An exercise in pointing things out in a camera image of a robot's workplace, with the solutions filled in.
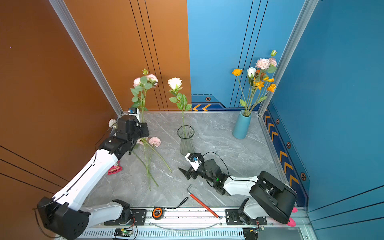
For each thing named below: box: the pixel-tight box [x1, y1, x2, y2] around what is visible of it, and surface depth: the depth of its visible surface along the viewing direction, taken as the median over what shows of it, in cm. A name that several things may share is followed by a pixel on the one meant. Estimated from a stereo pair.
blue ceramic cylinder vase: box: [232, 109, 252, 140], surface depth 94 cm
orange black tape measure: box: [152, 206, 164, 220], surface depth 74 cm
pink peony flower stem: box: [249, 50, 278, 116], surface depth 83 cm
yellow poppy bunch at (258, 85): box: [232, 68, 265, 116], surface depth 91 cm
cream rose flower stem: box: [167, 77, 192, 139], surface depth 81 cm
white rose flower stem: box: [246, 67, 257, 116], surface depth 87 cm
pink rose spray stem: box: [130, 68, 159, 123], surface depth 79 cm
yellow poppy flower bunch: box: [245, 76, 277, 116], surface depth 87 cm
